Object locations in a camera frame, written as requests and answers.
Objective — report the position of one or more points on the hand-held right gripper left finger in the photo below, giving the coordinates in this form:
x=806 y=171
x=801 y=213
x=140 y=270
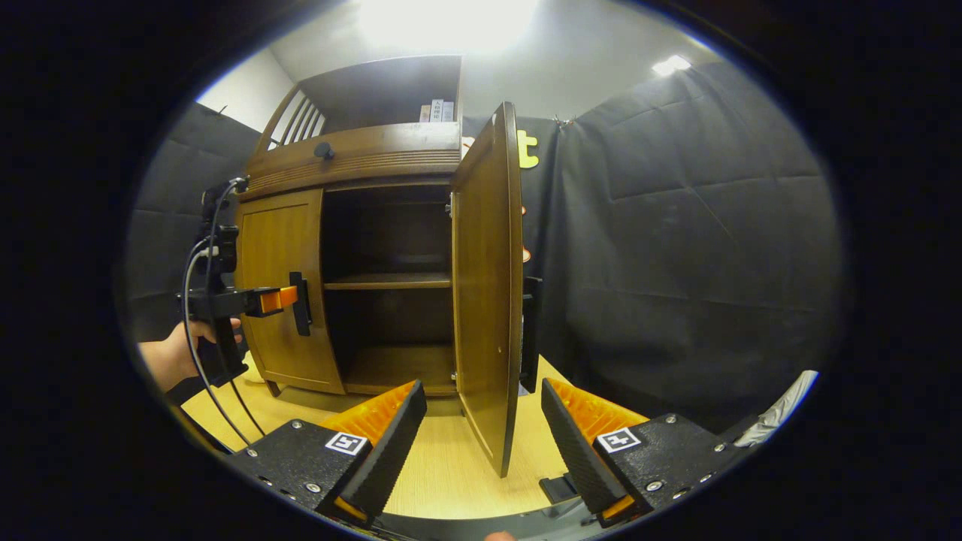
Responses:
x=391 y=451

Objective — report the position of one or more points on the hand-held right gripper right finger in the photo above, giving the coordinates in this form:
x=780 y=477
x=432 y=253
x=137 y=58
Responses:
x=577 y=451

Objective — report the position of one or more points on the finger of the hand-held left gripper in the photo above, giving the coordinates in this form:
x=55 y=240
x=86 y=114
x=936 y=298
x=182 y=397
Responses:
x=278 y=299

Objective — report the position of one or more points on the wooden shoe cabinet door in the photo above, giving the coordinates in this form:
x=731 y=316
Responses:
x=274 y=240
x=485 y=300

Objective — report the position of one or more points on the wooden double-door shoe cabinet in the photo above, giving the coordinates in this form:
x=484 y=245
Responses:
x=387 y=282

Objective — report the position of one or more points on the black backdrop cloth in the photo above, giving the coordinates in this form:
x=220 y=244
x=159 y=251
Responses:
x=691 y=248
x=169 y=210

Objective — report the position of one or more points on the black round drawer knob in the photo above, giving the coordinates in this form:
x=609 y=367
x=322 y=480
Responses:
x=324 y=150

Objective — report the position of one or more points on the grooved wooden drawer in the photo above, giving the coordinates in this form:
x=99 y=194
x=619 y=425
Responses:
x=376 y=158

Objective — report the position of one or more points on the white grey cloth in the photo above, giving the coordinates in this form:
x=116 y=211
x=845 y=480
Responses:
x=782 y=409

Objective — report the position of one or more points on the small grey book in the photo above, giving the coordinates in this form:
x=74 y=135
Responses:
x=448 y=112

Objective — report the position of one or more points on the large ceiling light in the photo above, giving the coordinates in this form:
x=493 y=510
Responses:
x=451 y=22

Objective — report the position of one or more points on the metal clip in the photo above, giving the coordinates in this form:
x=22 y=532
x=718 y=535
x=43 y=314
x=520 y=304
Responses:
x=564 y=122

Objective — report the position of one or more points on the small ceiling light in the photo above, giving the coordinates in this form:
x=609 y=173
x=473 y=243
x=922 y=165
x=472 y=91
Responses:
x=671 y=65

